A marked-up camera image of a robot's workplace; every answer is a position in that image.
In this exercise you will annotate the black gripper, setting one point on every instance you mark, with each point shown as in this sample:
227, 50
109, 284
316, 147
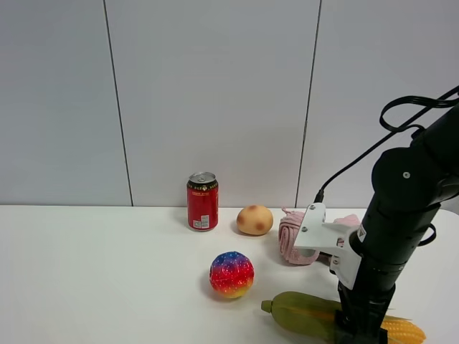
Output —
363, 308

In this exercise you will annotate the yellow toy corn cob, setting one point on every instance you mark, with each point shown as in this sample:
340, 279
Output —
319, 318

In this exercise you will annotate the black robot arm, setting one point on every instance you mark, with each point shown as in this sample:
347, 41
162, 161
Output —
409, 186

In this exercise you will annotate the pink rolled towel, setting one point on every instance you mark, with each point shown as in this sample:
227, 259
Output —
289, 227

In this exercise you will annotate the rainbow coloured ball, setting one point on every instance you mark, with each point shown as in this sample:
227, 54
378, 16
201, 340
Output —
231, 275

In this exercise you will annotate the tan spotted toy bun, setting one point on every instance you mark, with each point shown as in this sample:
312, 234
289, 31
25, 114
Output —
255, 220

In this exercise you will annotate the red soda can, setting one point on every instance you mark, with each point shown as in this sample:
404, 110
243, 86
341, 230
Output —
202, 201

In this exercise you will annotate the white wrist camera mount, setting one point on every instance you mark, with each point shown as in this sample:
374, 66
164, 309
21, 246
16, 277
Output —
316, 234

